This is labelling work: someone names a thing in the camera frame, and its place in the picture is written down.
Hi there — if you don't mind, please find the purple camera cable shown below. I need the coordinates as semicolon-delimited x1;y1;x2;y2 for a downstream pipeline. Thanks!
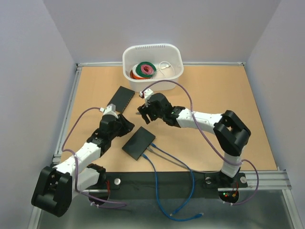
140;80;260;206
61;107;128;209

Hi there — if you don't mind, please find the white plastic bin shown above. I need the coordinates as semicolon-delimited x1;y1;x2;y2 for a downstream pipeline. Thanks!
122;43;184;92

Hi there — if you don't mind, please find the pink coiled cable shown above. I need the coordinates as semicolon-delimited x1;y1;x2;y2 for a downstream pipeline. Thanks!
141;64;154;75

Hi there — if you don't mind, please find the aluminium table frame rail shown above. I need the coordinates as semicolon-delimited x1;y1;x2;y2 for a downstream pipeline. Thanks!
53;65;291;190

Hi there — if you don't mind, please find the dark blue ethernet cable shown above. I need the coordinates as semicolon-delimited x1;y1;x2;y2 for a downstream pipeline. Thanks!
150;143;196;217

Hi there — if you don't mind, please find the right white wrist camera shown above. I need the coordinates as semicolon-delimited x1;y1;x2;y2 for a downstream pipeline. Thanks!
139;88;154;100

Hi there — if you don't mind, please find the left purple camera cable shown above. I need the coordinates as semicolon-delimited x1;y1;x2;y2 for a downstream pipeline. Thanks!
61;107;128;209

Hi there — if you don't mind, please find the black network switch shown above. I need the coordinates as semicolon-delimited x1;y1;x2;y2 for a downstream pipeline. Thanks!
108;86;135;113
122;127;156;160

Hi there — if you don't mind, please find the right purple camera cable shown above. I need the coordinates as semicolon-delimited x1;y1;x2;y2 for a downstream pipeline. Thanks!
140;80;260;206

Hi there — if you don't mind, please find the orange coiled cable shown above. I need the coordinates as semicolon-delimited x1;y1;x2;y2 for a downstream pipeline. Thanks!
130;69;153;81

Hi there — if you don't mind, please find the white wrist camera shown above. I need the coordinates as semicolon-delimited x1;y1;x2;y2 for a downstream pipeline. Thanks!
139;88;154;100
99;104;118;118

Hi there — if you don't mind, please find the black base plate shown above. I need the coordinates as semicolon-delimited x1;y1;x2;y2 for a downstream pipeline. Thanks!
78;171;248;201

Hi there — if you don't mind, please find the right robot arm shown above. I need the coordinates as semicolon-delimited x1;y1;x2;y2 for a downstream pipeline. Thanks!
138;89;251;186

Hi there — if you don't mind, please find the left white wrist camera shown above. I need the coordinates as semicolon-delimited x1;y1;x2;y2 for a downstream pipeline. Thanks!
99;104;118;118

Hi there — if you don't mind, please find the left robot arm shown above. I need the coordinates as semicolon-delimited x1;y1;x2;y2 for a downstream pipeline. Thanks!
31;114;134;217

